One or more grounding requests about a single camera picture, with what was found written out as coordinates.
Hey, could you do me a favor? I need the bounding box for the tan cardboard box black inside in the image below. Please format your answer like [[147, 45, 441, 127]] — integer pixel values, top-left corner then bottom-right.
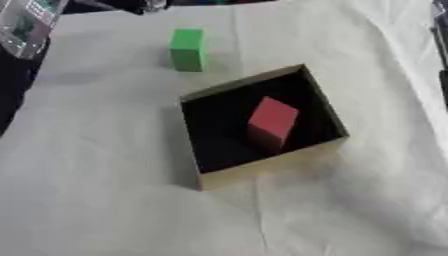
[[176, 63, 352, 192]]

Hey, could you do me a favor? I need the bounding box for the red rectangular block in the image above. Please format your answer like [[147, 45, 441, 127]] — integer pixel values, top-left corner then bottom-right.
[[245, 96, 301, 154]]

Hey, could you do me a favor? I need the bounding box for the green rectangular block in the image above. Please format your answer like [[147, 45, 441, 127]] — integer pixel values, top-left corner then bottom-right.
[[168, 28, 209, 73]]

